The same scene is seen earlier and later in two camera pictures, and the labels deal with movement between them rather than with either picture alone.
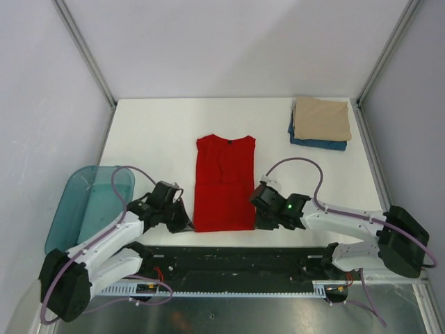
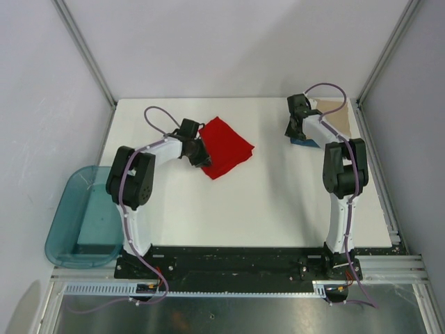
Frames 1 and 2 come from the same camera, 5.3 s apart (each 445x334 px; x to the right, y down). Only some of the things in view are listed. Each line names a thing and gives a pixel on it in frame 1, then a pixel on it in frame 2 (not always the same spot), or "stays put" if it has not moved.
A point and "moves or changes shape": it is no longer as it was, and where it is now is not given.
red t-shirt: x=224 y=184 moves or changes shape
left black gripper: x=183 y=223 to x=204 y=159
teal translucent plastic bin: x=85 y=202 stays put
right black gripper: x=261 y=224 to x=290 y=133
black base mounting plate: x=240 y=266 stays put
